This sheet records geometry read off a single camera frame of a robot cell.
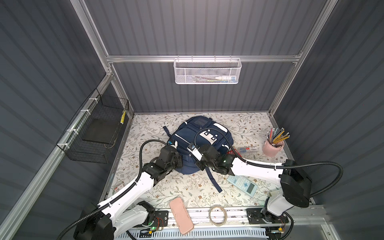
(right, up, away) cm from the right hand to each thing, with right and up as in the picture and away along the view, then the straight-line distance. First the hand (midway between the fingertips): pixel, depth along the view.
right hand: (196, 156), depth 83 cm
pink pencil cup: (+46, +2, +8) cm, 47 cm away
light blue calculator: (+26, -16, 0) cm, 31 cm away
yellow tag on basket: (-42, +22, +1) cm, 47 cm away
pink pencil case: (-7, -27, -10) cm, 30 cm away
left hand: (-8, 0, 0) cm, 8 cm away
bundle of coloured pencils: (+49, +10, +9) cm, 51 cm away
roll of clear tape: (+13, -30, -11) cm, 35 cm away
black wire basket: (-52, +15, -6) cm, 55 cm away
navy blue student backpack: (-8, +12, +12) cm, 18 cm away
